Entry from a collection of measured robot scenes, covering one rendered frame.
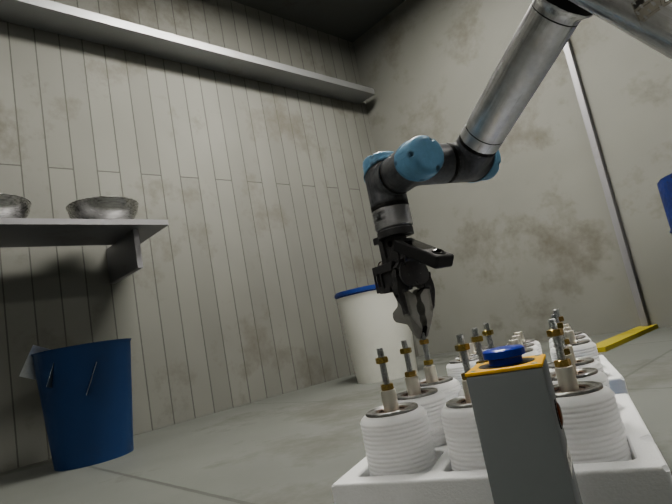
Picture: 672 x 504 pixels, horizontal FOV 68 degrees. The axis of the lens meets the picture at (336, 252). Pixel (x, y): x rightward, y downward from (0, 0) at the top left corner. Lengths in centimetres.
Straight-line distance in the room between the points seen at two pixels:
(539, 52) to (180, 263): 302
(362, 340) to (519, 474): 291
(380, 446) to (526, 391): 28
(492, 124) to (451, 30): 402
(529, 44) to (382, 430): 60
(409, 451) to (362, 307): 267
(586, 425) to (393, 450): 24
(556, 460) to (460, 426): 20
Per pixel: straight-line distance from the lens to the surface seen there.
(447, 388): 93
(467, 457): 69
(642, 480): 65
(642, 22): 58
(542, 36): 86
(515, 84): 89
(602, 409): 67
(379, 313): 334
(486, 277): 443
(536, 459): 51
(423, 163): 88
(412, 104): 500
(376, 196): 98
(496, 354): 51
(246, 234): 390
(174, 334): 348
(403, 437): 71
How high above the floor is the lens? 38
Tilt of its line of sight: 9 degrees up
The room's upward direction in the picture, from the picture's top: 11 degrees counter-clockwise
